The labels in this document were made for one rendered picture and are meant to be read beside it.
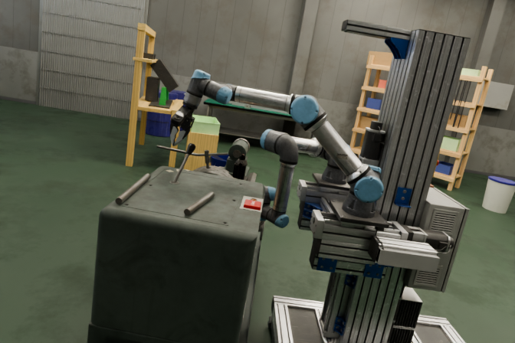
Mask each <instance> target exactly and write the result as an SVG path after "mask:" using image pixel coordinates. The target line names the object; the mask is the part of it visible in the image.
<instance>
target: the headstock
mask: <svg viewBox="0 0 515 343"><path fill-rule="evenodd" d="M176 169H179V168H173V167H169V166H160V167H159V168H157V169H156V170H155V171H154V172H152V173H151V174H150V175H151V177H150V179H149V180H148V181H146V182H145V183H144V184H143V185H142V186H141V187H139V188H138V189H137V190H136V191H135V192H134V193H132V194H131V195H130V196H129V197H128V198H127V199H126V200H125V201H124V202H123V203H122V204H117V203H116V202H115V200H114V201H113V202H111V203H110V204H108V205H107V206H106V207H105V208H103V209H102V210H101V212H100V214H99V224H98V234H97V252H96V262H95V273H94V283H93V301H92V312H91V323H92V324H94V325H99V326H103V327H108V328H115V329H119V330H123V331H127V332H134V333H138V334H142V335H149V336H153V337H157V338H164V339H169V340H173V341H180V342H185V343H238V342H239V337H240V333H241V326H242V322H243V318H244V309H245V304H246V298H247V294H248V287H249V282H250V278H251V270H252V266H253V261H254V252H255V248H256V242H257V238H258V229H259V224H260V219H261V212H262V210H261V212H257V211H249V210H245V209H240V206H241V202H242V199H243V197H244V196H247V197H252V198H260V199H264V196H265V194H264V193H265V186H264V185H263V184H261V183H258V182H253V181H245V180H241V179H236V178H229V177H224V176H220V175H211V174H207V173H202V172H198V171H186V170H185V169H183V170H182V172H181V174H180V176H179V178H178V180H177V181H178V182H179V184H171V183H170V181H174V179H175V177H176V175H177V173H178V172H177V170H176ZM166 170H171V171H173V172H168V171H166ZM211 191H213V192H214V193H215V196H214V197H213V198H212V199H211V200H209V201H207V202H206V203H205V204H203V205H202V206H201V207H200V208H198V209H197V210H195V211H194V212H192V213H191V214H190V215H185V214H184V210H185V209H186V208H187V207H189V206H190V205H192V204H194V203H195V202H196V201H198V200H199V199H201V198H203V197H204V196H205V195H207V194H208V193H209V192H211Z"/></svg>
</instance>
